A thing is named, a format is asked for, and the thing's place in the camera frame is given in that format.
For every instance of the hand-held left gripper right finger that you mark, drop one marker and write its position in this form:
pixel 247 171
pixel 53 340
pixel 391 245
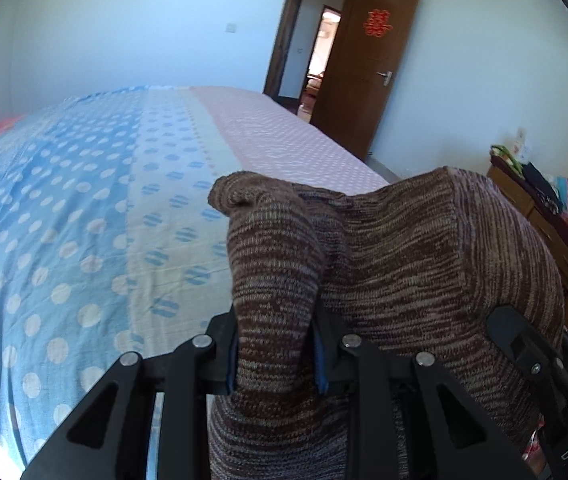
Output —
pixel 320 360

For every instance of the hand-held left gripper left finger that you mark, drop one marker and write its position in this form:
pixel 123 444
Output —
pixel 213 360

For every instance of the brown striped knit sweater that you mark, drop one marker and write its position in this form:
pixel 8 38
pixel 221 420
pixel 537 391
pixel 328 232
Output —
pixel 404 260

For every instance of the dark clothes pile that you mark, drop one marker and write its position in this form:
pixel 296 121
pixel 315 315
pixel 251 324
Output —
pixel 539 185

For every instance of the wooden cabinet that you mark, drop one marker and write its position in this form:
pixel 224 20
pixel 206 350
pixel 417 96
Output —
pixel 564 255

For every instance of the green patterned cloth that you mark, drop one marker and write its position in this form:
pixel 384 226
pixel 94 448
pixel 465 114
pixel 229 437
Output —
pixel 506 157

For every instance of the blue polka dot blanket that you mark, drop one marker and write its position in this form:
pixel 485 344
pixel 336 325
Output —
pixel 63 210

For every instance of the brown wooden door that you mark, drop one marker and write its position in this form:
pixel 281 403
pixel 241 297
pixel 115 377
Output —
pixel 364 90

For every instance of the red paper door decoration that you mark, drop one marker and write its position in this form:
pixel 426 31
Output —
pixel 378 22

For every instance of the brown door frame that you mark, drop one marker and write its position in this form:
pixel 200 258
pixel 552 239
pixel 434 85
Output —
pixel 284 35

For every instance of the white wall switch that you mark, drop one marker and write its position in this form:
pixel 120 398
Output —
pixel 232 28

